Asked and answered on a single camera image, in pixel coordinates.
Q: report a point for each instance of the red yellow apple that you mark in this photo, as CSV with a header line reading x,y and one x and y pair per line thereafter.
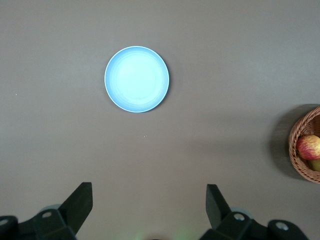
x,y
308,147

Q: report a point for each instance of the light blue round plate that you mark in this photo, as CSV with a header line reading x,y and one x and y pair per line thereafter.
x,y
136,79

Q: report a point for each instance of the yellow-green round fruit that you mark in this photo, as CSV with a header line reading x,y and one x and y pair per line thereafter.
x,y
315,165

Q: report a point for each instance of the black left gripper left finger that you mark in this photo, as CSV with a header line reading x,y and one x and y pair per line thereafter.
x,y
75,207

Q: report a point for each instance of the brown wicker basket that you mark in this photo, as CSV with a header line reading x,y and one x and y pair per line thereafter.
x,y
296,165

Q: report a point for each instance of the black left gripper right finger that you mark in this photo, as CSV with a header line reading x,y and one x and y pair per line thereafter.
x,y
217,210

